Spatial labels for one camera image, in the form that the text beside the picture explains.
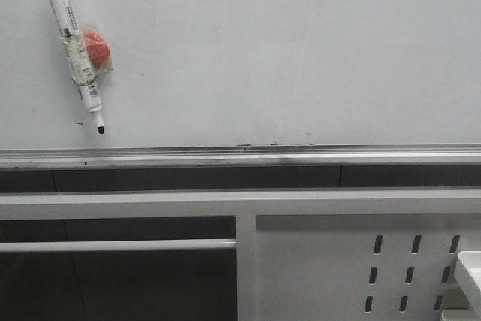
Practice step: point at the red round magnet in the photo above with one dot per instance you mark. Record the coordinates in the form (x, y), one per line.
(98, 49)

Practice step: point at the white whiteboard marker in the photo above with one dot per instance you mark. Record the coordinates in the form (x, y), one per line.
(82, 70)

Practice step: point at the white whiteboard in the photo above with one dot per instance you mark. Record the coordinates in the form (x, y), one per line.
(247, 82)

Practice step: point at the white metal whiteboard stand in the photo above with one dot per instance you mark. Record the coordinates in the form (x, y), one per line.
(340, 254)

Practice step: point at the white plastic tray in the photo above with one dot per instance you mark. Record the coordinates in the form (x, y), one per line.
(469, 279)

